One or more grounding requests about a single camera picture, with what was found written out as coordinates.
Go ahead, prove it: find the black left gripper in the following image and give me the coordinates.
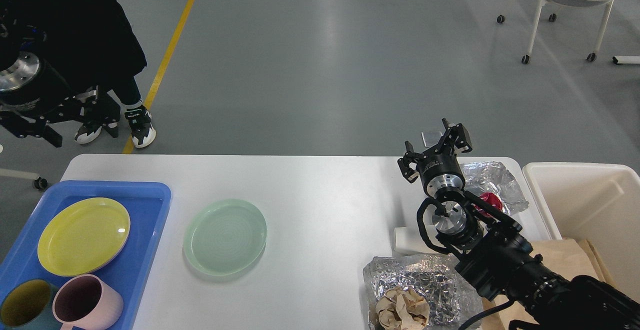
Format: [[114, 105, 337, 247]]
[[0, 52, 121, 148]]

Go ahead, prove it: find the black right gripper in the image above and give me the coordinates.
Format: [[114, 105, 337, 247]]
[[397, 118, 474, 197]]

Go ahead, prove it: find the pink mug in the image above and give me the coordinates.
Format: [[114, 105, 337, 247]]
[[52, 274, 124, 330]]

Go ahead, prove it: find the teal mug yellow inside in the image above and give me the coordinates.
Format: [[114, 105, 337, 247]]
[[1, 279, 62, 330]]

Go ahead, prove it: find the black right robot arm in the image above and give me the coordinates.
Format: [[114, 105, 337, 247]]
[[397, 118, 640, 330]]

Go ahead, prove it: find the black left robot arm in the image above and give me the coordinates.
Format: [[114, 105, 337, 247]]
[[1, 10, 121, 148]]

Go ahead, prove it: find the small clear plastic piece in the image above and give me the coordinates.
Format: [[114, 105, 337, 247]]
[[421, 131, 443, 149]]

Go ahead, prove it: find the left black white sneaker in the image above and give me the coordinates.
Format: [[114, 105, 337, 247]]
[[74, 122, 103, 144]]

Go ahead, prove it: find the black white sneaker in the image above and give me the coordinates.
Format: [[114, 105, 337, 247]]
[[74, 122, 103, 144], [124, 105, 157, 149]]

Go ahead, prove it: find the crumpled foil sheet back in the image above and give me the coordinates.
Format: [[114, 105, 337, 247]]
[[461, 161, 530, 216]]

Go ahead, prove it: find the crumpled foil sheet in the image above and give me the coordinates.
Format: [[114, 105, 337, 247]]
[[461, 161, 530, 216], [363, 254, 483, 330]]

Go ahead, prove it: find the white furniture leg with caster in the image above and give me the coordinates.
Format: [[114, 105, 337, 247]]
[[0, 168, 50, 191]]

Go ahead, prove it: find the right black white sneaker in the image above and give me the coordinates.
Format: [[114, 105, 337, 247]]
[[124, 105, 157, 149]]

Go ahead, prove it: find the person in black coat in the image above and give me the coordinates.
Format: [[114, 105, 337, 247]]
[[1, 0, 147, 109]]

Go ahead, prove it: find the yellow plate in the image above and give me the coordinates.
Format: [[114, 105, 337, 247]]
[[37, 197, 131, 277]]

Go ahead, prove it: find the crumpled foil sheet front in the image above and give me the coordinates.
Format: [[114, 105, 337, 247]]
[[363, 254, 483, 330]]

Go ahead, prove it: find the crumpled brown paper ball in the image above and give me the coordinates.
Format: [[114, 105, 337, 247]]
[[375, 286, 431, 330]]

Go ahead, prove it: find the brown paper bag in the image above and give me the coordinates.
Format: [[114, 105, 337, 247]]
[[481, 238, 617, 330]]

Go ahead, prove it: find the white plastic bin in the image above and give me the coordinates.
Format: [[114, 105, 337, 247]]
[[522, 162, 640, 301]]

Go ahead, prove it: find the light green plate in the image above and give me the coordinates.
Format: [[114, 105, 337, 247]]
[[183, 198, 268, 277]]

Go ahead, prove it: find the white bar on floor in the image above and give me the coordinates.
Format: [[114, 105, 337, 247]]
[[612, 55, 640, 65]]

